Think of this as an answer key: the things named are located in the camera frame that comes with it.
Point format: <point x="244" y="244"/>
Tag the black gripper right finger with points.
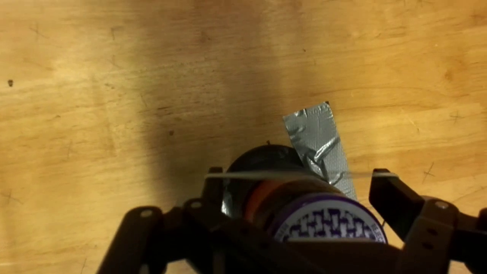
<point x="431" y="229"/>

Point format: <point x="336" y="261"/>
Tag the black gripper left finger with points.
<point x="137" y="234"/>

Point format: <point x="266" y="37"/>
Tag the thin elastic rubber band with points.
<point x="263" y="176"/>

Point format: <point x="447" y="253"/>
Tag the dark cylindrical jar purple lid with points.
<point x="304" y="203"/>

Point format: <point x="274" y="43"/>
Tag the grey duct tape strip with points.
<point x="314" y="135"/>

